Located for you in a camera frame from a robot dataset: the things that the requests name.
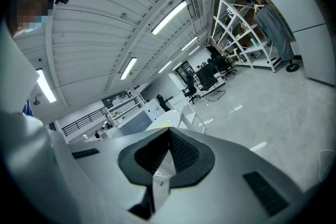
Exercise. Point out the white round table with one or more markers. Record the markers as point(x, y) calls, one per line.
point(168, 118)

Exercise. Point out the white cabinet with grey panel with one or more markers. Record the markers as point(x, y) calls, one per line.
point(136, 122)

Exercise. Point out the person's white shirt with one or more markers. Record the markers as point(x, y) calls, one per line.
point(18, 144)

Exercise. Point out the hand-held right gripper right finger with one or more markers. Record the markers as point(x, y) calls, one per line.
point(225, 165)

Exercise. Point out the black cantilever chair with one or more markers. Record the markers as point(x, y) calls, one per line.
point(208, 80)

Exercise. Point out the black coat rack stand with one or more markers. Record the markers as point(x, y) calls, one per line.
point(291, 67)

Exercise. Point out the black swivel office chair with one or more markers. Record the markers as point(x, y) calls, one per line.
point(225, 64)
point(191, 86)

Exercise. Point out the ceiling air vent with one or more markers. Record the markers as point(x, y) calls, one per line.
point(196, 8)

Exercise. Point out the long ceiling tube light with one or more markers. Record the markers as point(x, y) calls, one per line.
point(189, 43)
point(165, 66)
point(169, 17)
point(194, 50)
point(128, 68)
point(46, 85)

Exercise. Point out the white table frame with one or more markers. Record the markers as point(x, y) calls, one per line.
point(189, 110)

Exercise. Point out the black high-back chair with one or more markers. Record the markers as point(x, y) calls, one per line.
point(162, 102)

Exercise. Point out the blue face mask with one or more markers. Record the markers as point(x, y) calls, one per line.
point(36, 24)

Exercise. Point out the black metal railing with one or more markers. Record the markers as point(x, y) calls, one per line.
point(84, 121)

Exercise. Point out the white shelving rack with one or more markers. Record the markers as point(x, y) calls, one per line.
point(222, 4)

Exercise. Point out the grey hanging garment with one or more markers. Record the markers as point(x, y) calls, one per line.
point(275, 31)

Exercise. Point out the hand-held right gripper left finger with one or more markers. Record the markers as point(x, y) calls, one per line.
point(110, 165)

